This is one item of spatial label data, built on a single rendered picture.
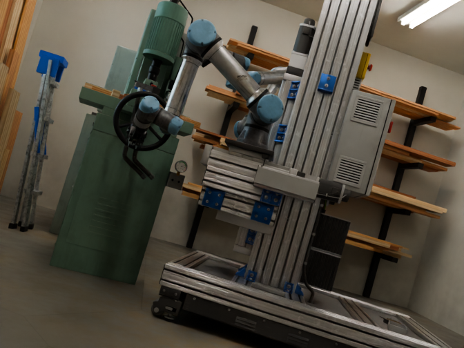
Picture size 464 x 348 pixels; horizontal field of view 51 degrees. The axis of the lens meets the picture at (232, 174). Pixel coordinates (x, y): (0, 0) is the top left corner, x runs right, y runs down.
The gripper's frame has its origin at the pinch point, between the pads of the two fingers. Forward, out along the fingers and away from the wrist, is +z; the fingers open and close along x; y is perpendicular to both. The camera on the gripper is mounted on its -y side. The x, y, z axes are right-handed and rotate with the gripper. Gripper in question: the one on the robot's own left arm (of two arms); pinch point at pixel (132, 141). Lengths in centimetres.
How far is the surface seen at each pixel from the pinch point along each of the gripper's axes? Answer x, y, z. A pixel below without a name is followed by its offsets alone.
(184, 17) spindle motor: 9, -83, -8
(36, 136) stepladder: -52, -44, 94
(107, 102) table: -16.3, -26.3, 12.1
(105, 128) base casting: -13.2, -15.3, 18.4
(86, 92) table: -27.2, -27.4, 11.4
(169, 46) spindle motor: 6, -66, -1
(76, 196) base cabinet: -16.7, 16.9, 36.9
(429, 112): 283, -204, 93
